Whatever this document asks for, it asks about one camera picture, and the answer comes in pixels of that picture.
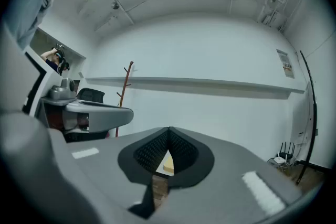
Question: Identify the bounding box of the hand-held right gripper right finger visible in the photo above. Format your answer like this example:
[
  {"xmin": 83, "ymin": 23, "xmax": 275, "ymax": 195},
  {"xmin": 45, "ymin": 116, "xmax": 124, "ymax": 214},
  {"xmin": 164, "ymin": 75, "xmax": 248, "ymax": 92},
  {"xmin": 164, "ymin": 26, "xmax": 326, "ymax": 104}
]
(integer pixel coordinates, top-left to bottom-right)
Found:
[{"xmin": 157, "ymin": 126, "xmax": 303, "ymax": 224}]

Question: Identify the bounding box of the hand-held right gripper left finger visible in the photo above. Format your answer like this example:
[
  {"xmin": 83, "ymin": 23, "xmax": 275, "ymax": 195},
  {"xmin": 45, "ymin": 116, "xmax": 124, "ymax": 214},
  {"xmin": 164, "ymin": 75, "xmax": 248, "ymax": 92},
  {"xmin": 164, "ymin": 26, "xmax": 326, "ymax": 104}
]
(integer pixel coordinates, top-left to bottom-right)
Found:
[{"xmin": 1, "ymin": 113, "xmax": 171, "ymax": 224}]

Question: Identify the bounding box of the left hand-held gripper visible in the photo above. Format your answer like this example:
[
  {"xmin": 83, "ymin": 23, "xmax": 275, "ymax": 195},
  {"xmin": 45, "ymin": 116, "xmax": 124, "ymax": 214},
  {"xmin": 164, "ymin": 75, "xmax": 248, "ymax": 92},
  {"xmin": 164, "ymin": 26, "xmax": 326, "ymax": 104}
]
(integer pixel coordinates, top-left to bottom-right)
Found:
[{"xmin": 22, "ymin": 51, "xmax": 134, "ymax": 135}]

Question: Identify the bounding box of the black office chair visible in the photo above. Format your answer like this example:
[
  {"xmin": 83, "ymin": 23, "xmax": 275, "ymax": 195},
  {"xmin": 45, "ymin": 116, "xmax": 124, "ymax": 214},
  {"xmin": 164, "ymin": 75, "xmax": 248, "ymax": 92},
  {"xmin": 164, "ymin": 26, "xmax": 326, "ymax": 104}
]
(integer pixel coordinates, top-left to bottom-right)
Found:
[{"xmin": 77, "ymin": 88, "xmax": 106, "ymax": 103}]

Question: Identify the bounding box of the red-brown wooden coat rack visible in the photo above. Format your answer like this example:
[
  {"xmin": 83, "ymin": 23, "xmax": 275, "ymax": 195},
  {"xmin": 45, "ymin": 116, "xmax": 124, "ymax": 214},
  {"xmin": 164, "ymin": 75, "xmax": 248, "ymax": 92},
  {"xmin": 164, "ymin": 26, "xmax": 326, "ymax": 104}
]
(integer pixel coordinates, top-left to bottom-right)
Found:
[{"xmin": 116, "ymin": 60, "xmax": 135, "ymax": 137}]

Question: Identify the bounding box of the white router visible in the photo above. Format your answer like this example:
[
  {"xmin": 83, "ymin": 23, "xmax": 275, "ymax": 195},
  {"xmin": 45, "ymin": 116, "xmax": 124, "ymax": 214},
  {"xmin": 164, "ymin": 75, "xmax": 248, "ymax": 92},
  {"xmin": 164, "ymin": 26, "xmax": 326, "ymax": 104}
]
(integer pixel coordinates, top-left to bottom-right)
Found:
[{"xmin": 267, "ymin": 151, "xmax": 289, "ymax": 166}]

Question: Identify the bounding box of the black router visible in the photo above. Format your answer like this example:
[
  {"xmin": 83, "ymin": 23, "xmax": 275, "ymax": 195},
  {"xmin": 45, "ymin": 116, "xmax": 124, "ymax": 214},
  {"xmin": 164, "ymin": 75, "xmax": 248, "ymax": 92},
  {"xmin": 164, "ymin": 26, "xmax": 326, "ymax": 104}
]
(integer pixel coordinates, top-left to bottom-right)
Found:
[{"xmin": 278, "ymin": 141, "xmax": 297, "ymax": 162}]

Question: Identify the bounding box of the black metal stand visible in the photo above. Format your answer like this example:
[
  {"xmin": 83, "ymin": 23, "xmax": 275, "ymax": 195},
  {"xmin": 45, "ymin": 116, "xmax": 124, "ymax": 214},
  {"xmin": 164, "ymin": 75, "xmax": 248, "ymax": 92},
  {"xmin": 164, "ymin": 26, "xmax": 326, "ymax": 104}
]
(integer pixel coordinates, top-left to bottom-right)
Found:
[{"xmin": 296, "ymin": 50, "xmax": 326, "ymax": 186}]

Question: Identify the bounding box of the white wall ledge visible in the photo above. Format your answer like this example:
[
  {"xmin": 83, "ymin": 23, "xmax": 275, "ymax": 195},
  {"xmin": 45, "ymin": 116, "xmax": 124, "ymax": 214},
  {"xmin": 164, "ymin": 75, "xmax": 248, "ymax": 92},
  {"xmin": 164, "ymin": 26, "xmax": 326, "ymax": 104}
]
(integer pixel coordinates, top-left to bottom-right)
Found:
[{"xmin": 85, "ymin": 76, "xmax": 306, "ymax": 100}]

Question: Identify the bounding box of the wall poster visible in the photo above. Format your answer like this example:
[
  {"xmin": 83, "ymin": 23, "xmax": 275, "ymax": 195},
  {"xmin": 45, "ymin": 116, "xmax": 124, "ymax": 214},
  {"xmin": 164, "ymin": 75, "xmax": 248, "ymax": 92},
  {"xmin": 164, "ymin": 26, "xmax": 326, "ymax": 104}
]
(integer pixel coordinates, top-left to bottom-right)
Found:
[{"xmin": 276, "ymin": 48, "xmax": 295, "ymax": 79}]

